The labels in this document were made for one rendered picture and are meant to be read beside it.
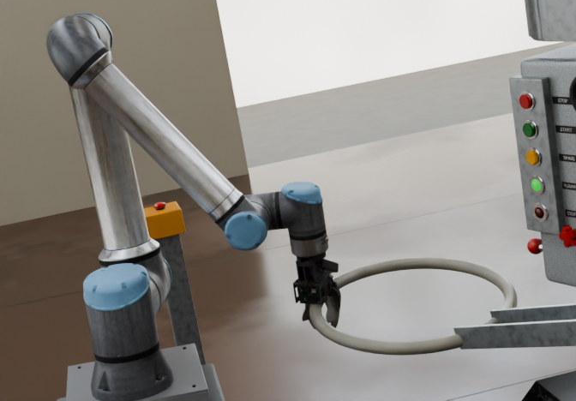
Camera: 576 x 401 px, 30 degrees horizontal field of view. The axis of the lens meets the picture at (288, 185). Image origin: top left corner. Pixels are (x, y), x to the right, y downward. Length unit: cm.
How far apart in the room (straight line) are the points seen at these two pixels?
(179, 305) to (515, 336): 150
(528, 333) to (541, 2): 69
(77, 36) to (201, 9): 594
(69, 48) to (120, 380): 74
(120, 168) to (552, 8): 113
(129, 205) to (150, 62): 578
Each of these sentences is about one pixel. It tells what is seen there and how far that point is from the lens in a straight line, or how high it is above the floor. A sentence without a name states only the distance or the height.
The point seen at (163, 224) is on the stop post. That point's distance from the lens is 338.
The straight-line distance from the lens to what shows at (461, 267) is 274.
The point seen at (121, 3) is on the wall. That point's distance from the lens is 827.
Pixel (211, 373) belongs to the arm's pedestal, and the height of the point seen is 85.
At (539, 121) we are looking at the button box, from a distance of 192.
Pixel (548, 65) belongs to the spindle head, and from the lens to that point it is 190.
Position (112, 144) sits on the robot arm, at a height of 146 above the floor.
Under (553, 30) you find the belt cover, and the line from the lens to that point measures 188.
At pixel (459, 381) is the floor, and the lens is 443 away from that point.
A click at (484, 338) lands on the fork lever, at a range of 232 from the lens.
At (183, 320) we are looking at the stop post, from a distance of 349.
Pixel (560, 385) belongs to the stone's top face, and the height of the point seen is 87.
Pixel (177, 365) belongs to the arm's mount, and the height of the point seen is 91.
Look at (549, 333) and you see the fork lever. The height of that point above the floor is 103.
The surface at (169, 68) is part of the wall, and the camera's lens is 833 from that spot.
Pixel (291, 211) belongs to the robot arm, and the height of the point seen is 124.
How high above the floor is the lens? 189
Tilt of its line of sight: 14 degrees down
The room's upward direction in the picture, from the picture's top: 10 degrees counter-clockwise
